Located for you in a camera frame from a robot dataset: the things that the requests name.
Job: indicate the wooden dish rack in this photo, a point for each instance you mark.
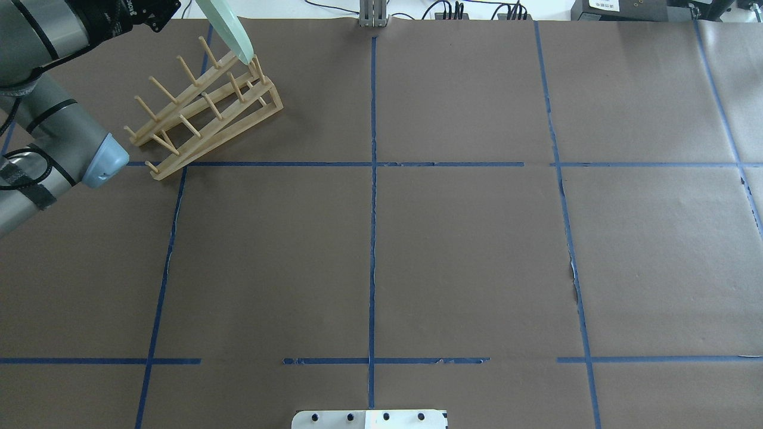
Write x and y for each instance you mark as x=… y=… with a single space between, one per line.
x=219 y=104

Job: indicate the black power strip left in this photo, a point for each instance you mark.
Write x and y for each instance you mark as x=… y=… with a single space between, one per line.
x=451 y=11

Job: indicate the white mounting plate with bolts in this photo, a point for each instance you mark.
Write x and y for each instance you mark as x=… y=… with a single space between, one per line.
x=384 y=418

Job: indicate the black box with label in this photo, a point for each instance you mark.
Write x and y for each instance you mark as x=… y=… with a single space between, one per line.
x=655 y=11

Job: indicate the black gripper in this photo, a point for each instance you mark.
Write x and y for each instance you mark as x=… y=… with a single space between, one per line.
x=121 y=13

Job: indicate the black power strip right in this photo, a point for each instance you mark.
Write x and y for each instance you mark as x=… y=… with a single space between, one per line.
x=511 y=12

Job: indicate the pale green plate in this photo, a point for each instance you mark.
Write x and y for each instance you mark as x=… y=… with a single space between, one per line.
x=229 y=27

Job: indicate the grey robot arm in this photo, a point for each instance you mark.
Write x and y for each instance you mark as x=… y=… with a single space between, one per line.
x=69 y=147

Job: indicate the black power strip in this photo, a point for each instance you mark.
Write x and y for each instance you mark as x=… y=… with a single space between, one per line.
x=451 y=11
x=511 y=12

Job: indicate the brown paper table cover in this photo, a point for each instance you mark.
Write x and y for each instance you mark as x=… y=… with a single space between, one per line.
x=532 y=225

